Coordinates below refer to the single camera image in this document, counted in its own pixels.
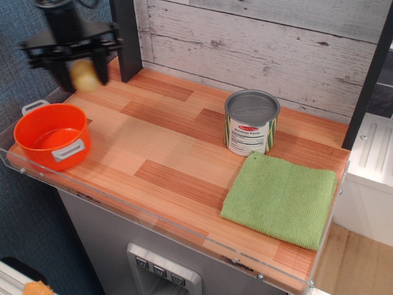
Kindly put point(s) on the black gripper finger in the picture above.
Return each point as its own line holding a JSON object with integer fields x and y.
{"x": 99, "y": 59}
{"x": 60, "y": 73}

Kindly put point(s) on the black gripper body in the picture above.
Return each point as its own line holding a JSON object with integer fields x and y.
{"x": 69, "y": 37}

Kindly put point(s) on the yellow potato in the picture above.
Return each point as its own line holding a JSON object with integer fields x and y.
{"x": 84, "y": 77}

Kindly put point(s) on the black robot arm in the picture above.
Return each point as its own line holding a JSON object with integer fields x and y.
{"x": 55, "y": 2}

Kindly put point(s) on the silver tin can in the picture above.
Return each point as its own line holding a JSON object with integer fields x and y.
{"x": 251, "y": 119}

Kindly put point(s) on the clear acrylic table guard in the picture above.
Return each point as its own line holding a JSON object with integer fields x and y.
{"x": 195, "y": 219}

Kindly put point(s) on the silver toy fridge cabinet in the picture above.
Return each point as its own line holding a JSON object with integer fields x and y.
{"x": 131, "y": 258}

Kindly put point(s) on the orange object bottom left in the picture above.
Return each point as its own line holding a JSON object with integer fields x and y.
{"x": 37, "y": 288}

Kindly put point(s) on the green folded cloth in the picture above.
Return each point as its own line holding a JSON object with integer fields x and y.
{"x": 281, "y": 199}

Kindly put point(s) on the white toy appliance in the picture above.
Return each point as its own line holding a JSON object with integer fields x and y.
{"x": 364, "y": 204}

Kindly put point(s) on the dark vertical post left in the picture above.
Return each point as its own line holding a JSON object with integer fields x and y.
{"x": 130, "y": 60}

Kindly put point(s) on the dark vertical post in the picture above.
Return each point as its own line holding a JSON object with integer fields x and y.
{"x": 371, "y": 79}
{"x": 130, "y": 60}

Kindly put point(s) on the orange bowl with grey handles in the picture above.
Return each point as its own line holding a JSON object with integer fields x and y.
{"x": 55, "y": 136}

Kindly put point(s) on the dark vertical post right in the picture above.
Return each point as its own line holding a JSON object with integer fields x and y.
{"x": 371, "y": 79}

